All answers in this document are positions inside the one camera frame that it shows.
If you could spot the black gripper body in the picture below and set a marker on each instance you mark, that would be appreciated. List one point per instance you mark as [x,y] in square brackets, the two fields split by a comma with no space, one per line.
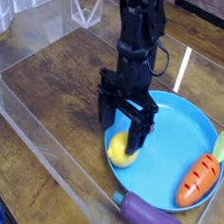
[129,84]

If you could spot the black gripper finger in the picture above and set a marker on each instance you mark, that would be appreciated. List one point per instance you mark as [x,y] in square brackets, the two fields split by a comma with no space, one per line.
[137,134]
[107,110]

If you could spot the yellow toy lemon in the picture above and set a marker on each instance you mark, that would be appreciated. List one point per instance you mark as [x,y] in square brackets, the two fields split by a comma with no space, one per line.
[117,151]

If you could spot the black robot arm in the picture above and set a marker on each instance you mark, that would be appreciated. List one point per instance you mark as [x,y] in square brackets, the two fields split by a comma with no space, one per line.
[142,23]

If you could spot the blue round plate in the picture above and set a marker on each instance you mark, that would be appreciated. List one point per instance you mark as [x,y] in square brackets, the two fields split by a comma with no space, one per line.
[182,134]

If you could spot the orange toy carrot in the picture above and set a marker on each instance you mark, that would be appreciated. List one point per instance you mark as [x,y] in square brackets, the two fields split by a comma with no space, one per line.
[202,176]

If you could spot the purple toy eggplant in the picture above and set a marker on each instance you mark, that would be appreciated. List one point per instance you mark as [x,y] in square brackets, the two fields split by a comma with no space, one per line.
[135,210]

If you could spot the clear acrylic enclosure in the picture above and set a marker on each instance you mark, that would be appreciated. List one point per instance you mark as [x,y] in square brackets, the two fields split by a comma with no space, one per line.
[53,165]

